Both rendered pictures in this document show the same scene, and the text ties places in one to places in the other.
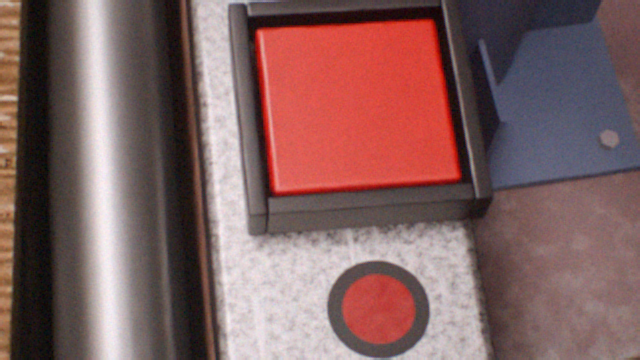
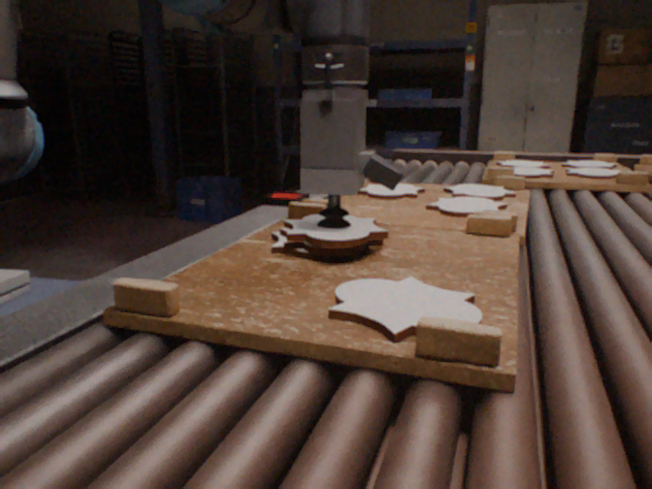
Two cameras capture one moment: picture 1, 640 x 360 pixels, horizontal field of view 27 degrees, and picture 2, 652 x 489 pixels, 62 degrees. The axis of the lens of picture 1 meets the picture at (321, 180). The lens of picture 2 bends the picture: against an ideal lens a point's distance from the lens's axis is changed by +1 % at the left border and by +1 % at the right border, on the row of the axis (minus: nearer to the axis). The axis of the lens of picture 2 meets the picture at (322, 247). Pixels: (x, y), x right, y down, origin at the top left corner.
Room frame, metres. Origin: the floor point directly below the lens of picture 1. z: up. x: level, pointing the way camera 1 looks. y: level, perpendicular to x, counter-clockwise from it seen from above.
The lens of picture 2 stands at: (1.05, 0.66, 1.12)
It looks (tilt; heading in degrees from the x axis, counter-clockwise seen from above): 15 degrees down; 214
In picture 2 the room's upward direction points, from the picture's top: straight up
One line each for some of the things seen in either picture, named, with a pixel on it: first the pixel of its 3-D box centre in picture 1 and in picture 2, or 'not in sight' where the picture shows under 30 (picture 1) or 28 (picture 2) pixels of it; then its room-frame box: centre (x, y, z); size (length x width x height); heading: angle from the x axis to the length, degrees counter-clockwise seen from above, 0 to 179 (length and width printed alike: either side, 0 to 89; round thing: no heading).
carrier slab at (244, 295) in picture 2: not in sight; (354, 271); (0.54, 0.36, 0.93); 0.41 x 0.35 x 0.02; 15
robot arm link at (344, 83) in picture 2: not in sight; (334, 69); (0.51, 0.31, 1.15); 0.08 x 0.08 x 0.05
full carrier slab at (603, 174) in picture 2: not in sight; (557, 168); (-0.45, 0.37, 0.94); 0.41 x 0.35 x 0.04; 15
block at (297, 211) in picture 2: not in sight; (307, 211); (0.39, 0.18, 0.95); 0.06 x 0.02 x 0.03; 105
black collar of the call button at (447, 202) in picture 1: (355, 109); (285, 198); (0.21, -0.01, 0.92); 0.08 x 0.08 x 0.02; 15
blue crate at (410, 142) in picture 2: not in sight; (413, 140); (-3.93, -1.65, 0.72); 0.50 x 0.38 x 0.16; 103
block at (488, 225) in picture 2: not in sight; (489, 224); (0.32, 0.44, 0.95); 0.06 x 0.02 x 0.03; 105
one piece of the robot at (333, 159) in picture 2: not in sight; (352, 140); (0.50, 0.33, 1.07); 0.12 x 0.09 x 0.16; 113
